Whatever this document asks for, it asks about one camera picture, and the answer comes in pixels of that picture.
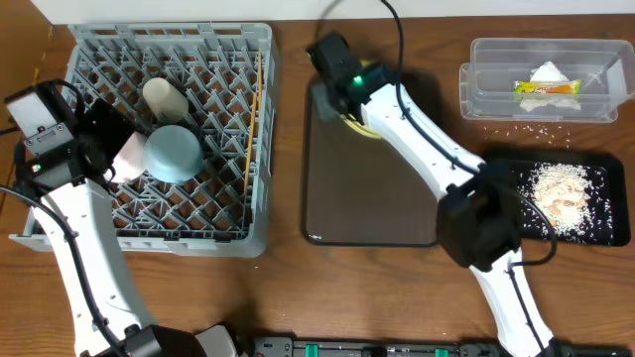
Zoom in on yellow plate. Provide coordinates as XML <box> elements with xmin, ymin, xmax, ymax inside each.
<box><xmin>340</xmin><ymin>74</ymin><xmax>381</xmax><ymax>140</ymax></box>

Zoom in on grey dish rack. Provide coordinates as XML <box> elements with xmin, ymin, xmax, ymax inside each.
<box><xmin>8</xmin><ymin>22</ymin><xmax>279</xmax><ymax>259</ymax></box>

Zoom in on clear plastic bin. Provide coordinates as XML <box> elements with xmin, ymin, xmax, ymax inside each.
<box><xmin>459</xmin><ymin>38</ymin><xmax>634</xmax><ymax>123</ymax></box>

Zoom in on white crumpled napkin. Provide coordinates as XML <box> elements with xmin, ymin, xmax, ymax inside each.
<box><xmin>513</xmin><ymin>61</ymin><xmax>581</xmax><ymax>112</ymax></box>

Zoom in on dark brown serving tray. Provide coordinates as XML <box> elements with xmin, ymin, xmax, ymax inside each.
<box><xmin>301</xmin><ymin>77</ymin><xmax>437</xmax><ymax>248</ymax></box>

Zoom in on rice and food scraps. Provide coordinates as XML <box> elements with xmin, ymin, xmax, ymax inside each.
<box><xmin>515</xmin><ymin>163</ymin><xmax>613</xmax><ymax>245</ymax></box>

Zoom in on white cup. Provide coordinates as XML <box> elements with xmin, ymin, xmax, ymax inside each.
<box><xmin>142</xmin><ymin>77</ymin><xmax>189</xmax><ymax>124</ymax></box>

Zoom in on black tray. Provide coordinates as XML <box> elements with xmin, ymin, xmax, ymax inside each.
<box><xmin>485</xmin><ymin>147</ymin><xmax>631</xmax><ymax>247</ymax></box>

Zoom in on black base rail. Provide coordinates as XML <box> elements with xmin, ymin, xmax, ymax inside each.
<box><xmin>252</xmin><ymin>336</ymin><xmax>634</xmax><ymax>357</ymax></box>

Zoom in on light blue bowl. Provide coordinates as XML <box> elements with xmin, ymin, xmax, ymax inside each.
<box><xmin>143</xmin><ymin>125</ymin><xmax>203</xmax><ymax>183</ymax></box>

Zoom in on yellow snack wrapper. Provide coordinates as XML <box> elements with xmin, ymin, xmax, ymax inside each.
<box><xmin>513</xmin><ymin>79</ymin><xmax>581</xmax><ymax>95</ymax></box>

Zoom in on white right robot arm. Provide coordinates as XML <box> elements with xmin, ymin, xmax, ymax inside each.
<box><xmin>307</xmin><ymin>32</ymin><xmax>558</xmax><ymax>356</ymax></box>

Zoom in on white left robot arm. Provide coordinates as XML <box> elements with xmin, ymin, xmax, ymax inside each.
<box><xmin>4</xmin><ymin>79</ymin><xmax>240</xmax><ymax>357</ymax></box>

